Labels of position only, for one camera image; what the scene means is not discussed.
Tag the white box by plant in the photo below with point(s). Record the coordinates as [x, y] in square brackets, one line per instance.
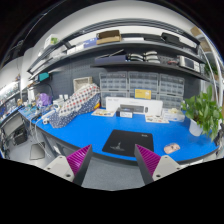
[173, 115]

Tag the small black and white box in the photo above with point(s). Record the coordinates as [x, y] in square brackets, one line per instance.
[124, 112]

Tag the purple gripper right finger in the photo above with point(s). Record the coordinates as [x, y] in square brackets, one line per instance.
[152, 166]

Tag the grey drawer organizer left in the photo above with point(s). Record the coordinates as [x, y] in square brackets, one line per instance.
[113, 84]

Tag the black flat device top shelf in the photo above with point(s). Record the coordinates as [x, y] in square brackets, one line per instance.
[170, 39]

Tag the grey drawer organizer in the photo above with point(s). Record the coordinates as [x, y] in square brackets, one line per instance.
[171, 91]
[113, 84]
[143, 80]

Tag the yellow label box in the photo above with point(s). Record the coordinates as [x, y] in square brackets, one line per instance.
[142, 94]

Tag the checkered fabric cover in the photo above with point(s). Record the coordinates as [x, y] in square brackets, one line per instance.
[84, 100]

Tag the colourful sticker sheet right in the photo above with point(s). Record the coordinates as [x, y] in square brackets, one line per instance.
[155, 119]

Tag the grey drawer organizer middle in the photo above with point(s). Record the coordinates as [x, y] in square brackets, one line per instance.
[143, 80]

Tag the purple plastic bag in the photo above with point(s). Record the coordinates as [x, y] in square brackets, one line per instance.
[43, 100]

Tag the black mouse pad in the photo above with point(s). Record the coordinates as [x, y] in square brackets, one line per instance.
[123, 142]

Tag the blue box on shelf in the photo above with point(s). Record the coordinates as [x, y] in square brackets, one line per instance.
[89, 43]

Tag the beige framed board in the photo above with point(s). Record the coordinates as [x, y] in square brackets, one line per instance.
[80, 82]

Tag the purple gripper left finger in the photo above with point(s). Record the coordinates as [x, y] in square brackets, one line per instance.
[72, 167]

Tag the grey drawer organizer right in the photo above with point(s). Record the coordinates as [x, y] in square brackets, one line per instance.
[171, 91]

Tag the white oscilloscope on shelf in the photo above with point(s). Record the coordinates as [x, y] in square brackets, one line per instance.
[189, 64]

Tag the colourful sticker sheet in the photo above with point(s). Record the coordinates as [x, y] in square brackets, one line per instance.
[103, 113]
[155, 119]

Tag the pink patterned computer mouse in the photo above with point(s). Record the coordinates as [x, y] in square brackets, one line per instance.
[170, 148]

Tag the colourful sticker sheet left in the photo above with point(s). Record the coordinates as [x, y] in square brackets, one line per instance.
[103, 113]

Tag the white long keyboard box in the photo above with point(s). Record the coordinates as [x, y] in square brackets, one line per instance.
[140, 106]

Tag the green potted plant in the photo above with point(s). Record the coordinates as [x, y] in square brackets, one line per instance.
[203, 113]

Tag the green white box top shelf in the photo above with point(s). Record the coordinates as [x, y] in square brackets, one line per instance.
[51, 40]

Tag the brown cardboard box on shelf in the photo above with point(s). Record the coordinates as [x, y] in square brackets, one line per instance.
[108, 37]

